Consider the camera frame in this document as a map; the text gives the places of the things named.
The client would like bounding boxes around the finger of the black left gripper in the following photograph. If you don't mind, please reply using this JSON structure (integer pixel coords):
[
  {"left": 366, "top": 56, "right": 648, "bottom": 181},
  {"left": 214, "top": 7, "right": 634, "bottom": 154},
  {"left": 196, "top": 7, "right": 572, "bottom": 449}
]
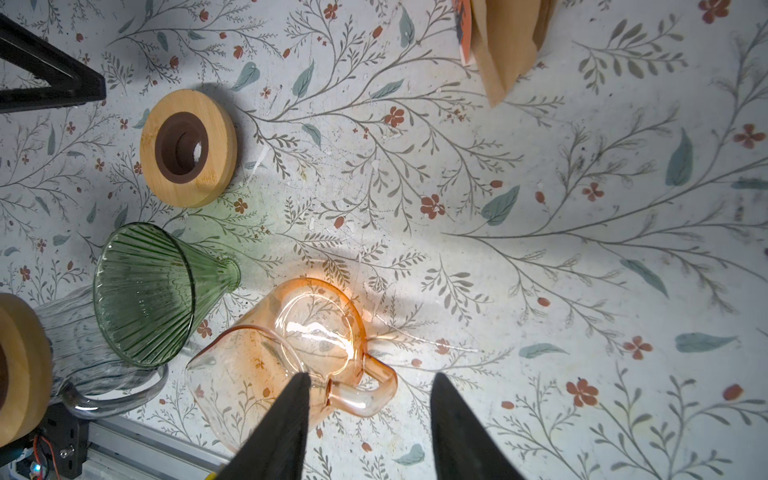
[{"left": 1, "top": 15, "right": 107, "bottom": 113}]

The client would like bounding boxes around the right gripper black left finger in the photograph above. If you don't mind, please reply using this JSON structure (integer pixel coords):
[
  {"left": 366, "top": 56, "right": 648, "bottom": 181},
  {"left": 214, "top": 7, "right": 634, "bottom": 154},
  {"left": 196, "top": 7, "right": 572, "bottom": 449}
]
[{"left": 216, "top": 373, "right": 310, "bottom": 480}]

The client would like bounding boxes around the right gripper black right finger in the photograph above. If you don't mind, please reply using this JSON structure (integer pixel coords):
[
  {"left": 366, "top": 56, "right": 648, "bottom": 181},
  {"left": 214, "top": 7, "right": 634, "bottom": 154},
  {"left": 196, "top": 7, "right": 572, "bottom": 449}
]
[{"left": 430, "top": 373, "right": 524, "bottom": 479}]

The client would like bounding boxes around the amber glass carafe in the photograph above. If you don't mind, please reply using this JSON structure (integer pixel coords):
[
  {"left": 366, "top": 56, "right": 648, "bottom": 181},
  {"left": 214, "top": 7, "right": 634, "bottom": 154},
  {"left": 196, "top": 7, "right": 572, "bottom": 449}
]
[{"left": 185, "top": 278, "right": 398, "bottom": 452}]

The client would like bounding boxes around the clear grey glass carafe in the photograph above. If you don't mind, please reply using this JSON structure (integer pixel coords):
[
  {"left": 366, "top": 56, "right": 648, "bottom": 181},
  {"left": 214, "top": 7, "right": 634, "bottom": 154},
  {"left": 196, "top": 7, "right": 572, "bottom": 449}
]
[{"left": 33, "top": 286, "right": 169, "bottom": 420}]

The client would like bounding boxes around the green glass dripper cone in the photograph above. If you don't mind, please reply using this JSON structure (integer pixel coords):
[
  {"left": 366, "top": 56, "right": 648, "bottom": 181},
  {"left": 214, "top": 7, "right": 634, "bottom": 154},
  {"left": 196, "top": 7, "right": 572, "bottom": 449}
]
[{"left": 93, "top": 222, "right": 241, "bottom": 368}]

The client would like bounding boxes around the wooden dripper ring base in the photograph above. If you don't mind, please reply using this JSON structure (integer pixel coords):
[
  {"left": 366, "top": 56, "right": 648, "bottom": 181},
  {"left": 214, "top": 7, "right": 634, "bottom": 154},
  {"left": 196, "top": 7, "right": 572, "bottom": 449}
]
[{"left": 1, "top": 293, "right": 53, "bottom": 446}]

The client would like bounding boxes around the orange coffee filter pack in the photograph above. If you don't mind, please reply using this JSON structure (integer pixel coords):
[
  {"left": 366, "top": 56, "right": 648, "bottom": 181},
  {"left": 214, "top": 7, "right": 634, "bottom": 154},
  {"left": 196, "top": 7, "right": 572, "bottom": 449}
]
[{"left": 452, "top": 0, "right": 556, "bottom": 107}]

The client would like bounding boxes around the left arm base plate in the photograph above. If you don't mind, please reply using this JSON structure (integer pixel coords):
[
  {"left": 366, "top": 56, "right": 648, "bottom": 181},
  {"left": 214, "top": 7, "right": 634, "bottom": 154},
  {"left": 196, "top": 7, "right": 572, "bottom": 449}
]
[{"left": 1, "top": 404, "right": 89, "bottom": 479}]

